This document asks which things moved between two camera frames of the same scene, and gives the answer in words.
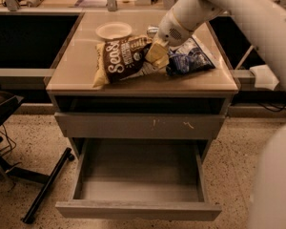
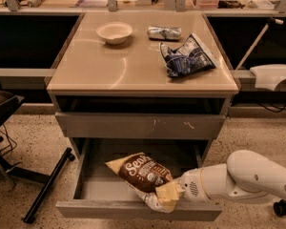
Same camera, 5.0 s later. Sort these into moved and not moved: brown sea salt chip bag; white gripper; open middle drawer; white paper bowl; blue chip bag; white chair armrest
Moved: brown sea salt chip bag; white gripper
Not moved: blue chip bag; open middle drawer; white chair armrest; white paper bowl
